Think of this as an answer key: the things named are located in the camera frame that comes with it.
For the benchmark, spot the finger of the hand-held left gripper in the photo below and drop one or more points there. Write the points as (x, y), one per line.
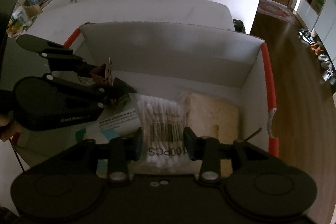
(84, 90)
(63, 61)

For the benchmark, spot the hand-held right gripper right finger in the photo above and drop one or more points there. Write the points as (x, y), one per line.
(187, 142)

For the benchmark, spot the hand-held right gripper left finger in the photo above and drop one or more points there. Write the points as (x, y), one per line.
(138, 142)

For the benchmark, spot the brown hair clip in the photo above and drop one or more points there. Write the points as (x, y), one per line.
(98, 74)

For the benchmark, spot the white toothpaste tube teal cap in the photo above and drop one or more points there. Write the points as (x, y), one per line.
(118, 121)

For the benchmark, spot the cotton swabs bag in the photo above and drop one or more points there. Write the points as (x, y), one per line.
(162, 119)

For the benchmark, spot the beige sponge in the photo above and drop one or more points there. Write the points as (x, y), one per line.
(210, 113)

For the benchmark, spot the red cardboard box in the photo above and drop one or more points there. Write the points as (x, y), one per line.
(170, 50)

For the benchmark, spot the person's left hand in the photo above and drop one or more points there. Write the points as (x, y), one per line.
(8, 129)

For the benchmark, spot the dark bin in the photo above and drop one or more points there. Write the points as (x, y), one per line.
(239, 26)

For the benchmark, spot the patterned red rug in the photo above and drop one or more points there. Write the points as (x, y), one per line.
(275, 11)

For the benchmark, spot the row of shoes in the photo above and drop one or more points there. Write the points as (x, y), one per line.
(315, 47)

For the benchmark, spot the white wardrobe cabinets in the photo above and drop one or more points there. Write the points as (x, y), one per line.
(325, 29)

